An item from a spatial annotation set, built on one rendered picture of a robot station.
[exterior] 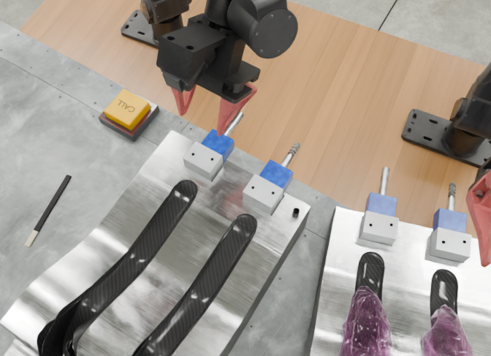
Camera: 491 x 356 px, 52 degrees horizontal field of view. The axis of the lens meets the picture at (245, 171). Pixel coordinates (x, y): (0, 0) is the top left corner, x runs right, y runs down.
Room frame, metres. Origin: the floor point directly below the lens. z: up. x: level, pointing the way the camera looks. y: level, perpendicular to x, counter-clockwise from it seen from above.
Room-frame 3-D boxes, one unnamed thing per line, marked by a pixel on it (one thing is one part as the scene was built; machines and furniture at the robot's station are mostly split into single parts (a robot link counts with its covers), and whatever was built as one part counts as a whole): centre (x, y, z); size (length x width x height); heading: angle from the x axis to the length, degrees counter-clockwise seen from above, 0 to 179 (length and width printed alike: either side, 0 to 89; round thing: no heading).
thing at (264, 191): (0.35, -0.05, 0.89); 0.13 x 0.05 x 0.05; 148
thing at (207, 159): (0.41, 0.04, 0.89); 0.13 x 0.05 x 0.05; 148
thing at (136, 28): (0.71, 0.15, 0.84); 0.20 x 0.07 x 0.08; 64
